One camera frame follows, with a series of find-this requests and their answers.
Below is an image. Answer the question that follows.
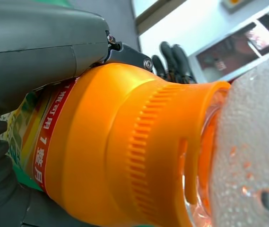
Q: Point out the orange bottle with clear cap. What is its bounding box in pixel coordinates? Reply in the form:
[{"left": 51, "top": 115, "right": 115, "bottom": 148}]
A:
[{"left": 0, "top": 47, "right": 269, "bottom": 227}]

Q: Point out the white framed glass panel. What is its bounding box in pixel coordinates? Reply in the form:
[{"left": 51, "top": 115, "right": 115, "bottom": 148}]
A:
[{"left": 188, "top": 4, "right": 269, "bottom": 84}]

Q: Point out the grey box with orange part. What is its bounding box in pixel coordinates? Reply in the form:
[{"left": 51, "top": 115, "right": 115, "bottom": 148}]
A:
[{"left": 221, "top": 0, "right": 254, "bottom": 14}]

